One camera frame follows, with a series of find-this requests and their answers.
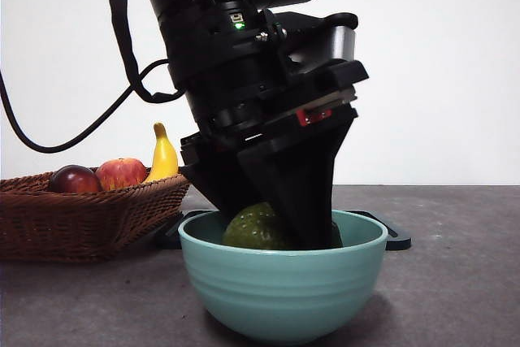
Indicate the teal ceramic bowl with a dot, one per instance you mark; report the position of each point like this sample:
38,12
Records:
280,290

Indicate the yellow banana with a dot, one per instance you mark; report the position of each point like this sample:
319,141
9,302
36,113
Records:
164,156

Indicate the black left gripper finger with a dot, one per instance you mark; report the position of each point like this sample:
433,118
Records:
219,180
304,184

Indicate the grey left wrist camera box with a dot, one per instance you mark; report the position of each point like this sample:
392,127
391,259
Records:
343,44

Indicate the dark red plum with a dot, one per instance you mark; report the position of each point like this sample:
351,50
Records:
75,180

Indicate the black rectangular tray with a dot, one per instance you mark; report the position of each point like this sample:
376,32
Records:
390,237

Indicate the brown woven wicker basket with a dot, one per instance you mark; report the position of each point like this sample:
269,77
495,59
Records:
81,225

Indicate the red yellow apple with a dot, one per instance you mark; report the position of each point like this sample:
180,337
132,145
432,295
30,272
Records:
122,174

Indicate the green avocado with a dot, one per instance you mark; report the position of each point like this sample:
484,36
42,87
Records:
252,229

